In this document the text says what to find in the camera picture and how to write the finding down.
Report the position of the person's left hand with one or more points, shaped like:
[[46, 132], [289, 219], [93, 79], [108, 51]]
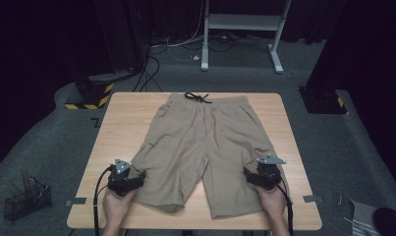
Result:
[[115, 208]]

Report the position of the person's right hand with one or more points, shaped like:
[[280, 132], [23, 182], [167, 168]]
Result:
[[275, 205]]

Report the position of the black floor tape mark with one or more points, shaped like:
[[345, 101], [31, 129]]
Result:
[[96, 122]]

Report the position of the beige shorts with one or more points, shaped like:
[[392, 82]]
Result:
[[198, 144]]

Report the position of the grey tape strip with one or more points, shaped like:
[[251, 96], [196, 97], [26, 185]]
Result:
[[76, 201], [312, 198]]

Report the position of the grey striped sheet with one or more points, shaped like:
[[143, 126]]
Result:
[[362, 216]]

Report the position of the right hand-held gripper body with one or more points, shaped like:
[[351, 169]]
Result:
[[269, 175]]

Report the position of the white metal stand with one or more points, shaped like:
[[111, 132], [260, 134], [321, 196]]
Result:
[[243, 21]]

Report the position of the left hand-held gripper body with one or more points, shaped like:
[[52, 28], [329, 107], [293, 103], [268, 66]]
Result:
[[118, 183]]

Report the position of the black yellow striped stand base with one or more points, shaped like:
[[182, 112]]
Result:
[[94, 96]]

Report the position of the black round object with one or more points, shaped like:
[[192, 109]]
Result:
[[390, 223]]

